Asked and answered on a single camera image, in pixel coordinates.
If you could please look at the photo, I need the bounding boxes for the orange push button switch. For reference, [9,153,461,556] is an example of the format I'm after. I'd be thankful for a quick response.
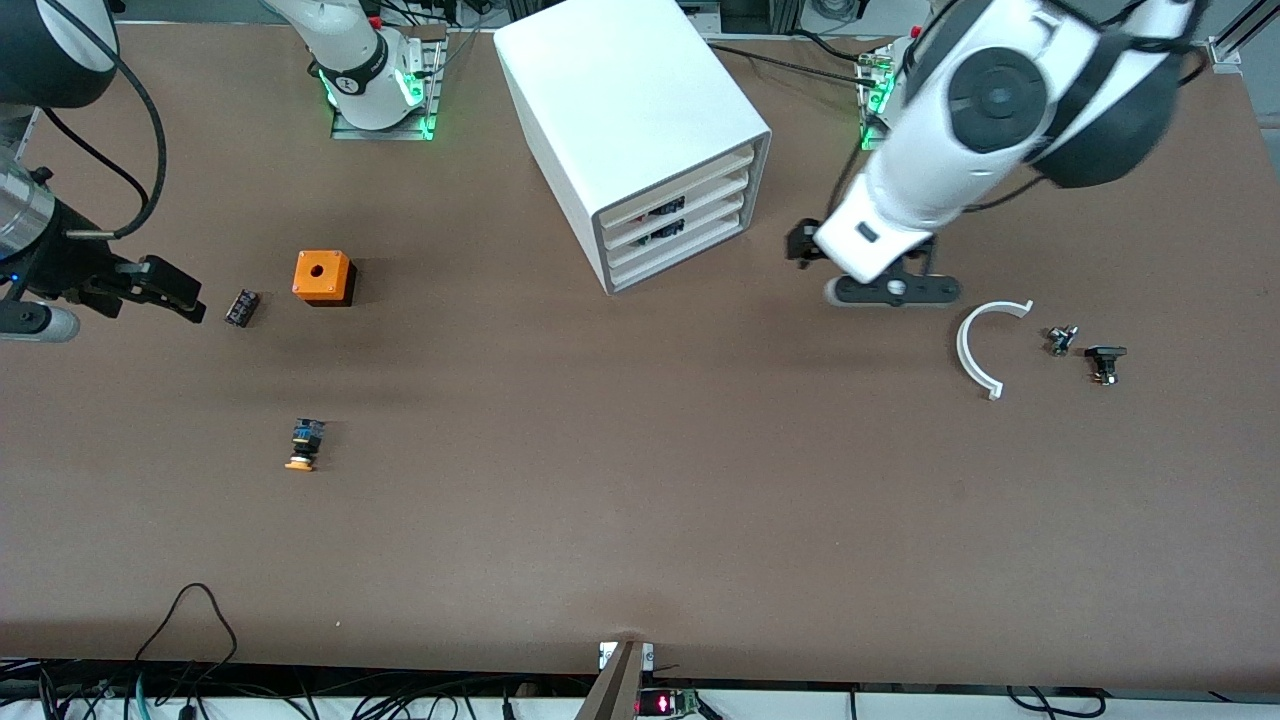
[284,418,327,473]

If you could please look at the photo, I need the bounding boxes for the orange box with hole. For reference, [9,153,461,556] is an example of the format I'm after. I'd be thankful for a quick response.
[292,250,358,308]

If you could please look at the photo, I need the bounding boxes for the white curved plastic arc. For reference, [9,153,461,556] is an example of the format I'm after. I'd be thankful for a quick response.
[956,300,1034,401]

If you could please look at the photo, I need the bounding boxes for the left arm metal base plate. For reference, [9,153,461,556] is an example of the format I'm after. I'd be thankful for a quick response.
[858,45,901,154]

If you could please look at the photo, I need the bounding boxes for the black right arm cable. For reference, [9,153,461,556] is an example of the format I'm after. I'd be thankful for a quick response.
[40,0,169,241]

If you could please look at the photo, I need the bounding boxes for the black cable on table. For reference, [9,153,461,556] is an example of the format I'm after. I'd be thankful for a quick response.
[705,40,886,86]

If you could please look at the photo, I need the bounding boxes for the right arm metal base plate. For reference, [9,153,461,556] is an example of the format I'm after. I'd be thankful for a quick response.
[330,25,446,141]

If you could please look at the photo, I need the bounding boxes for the black looped cable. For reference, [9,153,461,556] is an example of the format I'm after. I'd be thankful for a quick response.
[135,583,239,666]

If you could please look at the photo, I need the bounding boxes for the tangle of black cables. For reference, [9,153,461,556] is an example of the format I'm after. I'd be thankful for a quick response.
[0,655,601,720]

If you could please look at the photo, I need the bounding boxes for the grey camera mounting post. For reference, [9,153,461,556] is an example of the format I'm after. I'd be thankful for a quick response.
[575,640,656,720]

